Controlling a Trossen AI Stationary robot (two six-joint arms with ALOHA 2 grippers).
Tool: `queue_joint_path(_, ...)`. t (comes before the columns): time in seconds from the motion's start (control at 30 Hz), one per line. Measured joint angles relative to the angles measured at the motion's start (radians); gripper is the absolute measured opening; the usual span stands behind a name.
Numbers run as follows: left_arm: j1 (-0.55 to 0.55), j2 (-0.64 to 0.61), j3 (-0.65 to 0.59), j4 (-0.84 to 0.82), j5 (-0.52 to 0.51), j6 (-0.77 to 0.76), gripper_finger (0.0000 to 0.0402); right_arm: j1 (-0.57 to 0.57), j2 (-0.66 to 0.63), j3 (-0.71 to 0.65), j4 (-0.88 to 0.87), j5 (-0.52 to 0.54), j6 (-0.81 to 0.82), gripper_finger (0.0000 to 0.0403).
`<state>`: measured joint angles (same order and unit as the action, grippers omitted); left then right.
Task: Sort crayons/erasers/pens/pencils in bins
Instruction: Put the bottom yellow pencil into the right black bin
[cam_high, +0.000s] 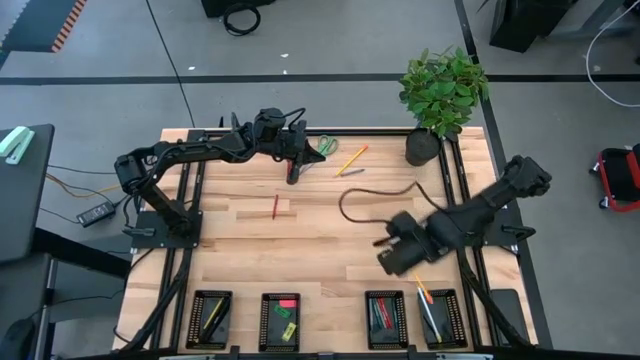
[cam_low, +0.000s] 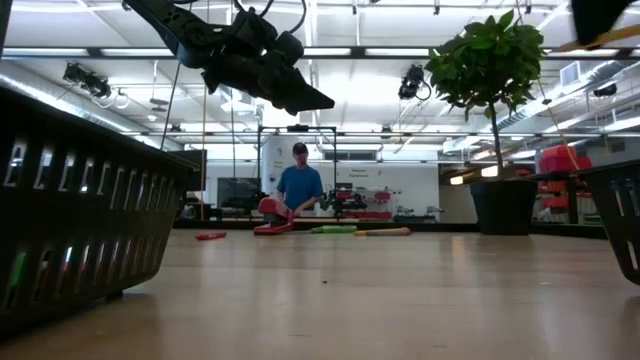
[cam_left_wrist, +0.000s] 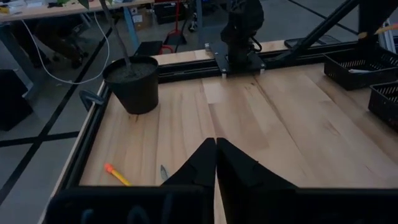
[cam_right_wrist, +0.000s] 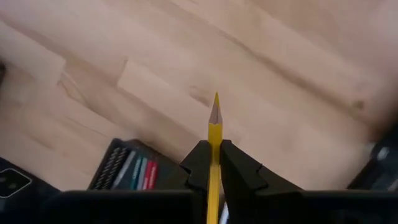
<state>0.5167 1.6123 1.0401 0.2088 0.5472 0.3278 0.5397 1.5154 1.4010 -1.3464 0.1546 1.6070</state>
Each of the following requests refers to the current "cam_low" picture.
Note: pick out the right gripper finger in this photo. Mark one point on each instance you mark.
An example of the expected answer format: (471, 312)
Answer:
(595, 20)

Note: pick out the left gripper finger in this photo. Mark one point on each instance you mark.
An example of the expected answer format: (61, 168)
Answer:
(300, 92)

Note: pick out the black plastic slotted bin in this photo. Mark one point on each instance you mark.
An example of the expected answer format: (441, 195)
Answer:
(617, 220)
(75, 210)

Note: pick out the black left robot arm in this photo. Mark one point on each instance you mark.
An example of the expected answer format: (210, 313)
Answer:
(175, 25)

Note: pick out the black background robot arm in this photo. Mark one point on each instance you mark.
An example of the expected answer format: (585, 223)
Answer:
(345, 202)

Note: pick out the shelf with red bins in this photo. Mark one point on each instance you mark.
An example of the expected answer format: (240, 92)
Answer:
(377, 202)

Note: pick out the red storage bins stack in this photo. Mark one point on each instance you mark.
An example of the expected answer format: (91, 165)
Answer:
(562, 160)

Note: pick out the black ceiling fixture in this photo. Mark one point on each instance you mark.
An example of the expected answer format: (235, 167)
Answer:
(605, 90)

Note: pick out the white cylindrical column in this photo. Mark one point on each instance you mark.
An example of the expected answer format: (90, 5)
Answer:
(270, 160)

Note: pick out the person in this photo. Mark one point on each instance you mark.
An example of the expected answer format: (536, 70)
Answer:
(300, 182)

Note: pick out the green plant in black pot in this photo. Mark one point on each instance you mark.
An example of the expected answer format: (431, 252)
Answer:
(487, 60)

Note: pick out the red stapler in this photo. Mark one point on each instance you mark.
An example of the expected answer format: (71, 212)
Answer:
(274, 216)

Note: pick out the black monitor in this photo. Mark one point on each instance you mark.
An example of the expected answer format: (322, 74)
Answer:
(192, 170)

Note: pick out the red crayon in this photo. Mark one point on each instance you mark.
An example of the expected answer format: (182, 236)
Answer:
(210, 235)

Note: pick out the black shelf rack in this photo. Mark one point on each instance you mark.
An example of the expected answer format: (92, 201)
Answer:
(572, 200)

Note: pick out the black metal gantry frame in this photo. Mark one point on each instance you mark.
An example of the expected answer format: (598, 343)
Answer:
(297, 128)

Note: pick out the black overhead camera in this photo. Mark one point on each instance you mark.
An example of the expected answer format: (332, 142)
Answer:
(412, 82)

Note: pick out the dark wall board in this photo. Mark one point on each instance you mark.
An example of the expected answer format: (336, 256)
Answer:
(235, 192)

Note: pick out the black ceiling camera cluster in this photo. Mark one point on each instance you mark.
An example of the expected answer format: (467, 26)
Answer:
(87, 80)

